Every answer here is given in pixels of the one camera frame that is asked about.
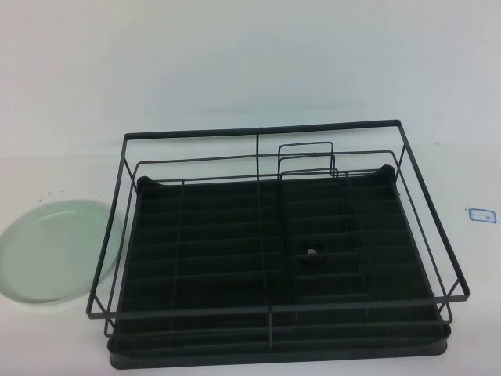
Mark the pale green round plate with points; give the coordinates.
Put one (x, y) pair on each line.
(51, 250)

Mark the black plastic drip tray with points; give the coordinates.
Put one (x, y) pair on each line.
(219, 243)

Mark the white sticker with blue outline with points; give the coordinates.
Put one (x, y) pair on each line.
(481, 214)

